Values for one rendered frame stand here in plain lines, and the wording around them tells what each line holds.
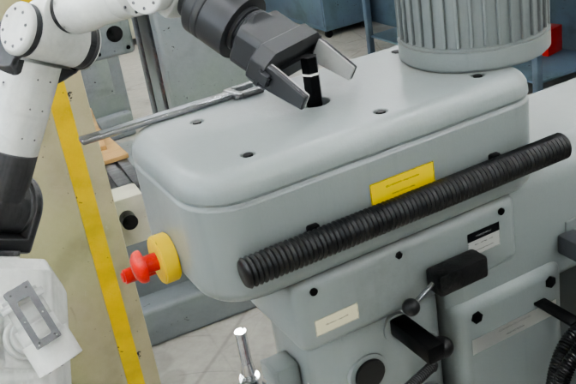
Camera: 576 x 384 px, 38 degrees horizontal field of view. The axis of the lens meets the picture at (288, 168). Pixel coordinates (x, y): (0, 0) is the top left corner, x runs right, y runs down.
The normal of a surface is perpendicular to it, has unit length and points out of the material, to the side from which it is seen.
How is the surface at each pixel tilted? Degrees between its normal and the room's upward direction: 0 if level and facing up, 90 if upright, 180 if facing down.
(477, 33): 90
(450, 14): 90
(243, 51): 90
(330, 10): 90
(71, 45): 102
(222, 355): 0
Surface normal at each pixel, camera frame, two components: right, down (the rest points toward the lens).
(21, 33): -0.61, -0.08
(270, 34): 0.28, -0.72
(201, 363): -0.15, -0.91
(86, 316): 0.47, 0.29
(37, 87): 0.73, 0.32
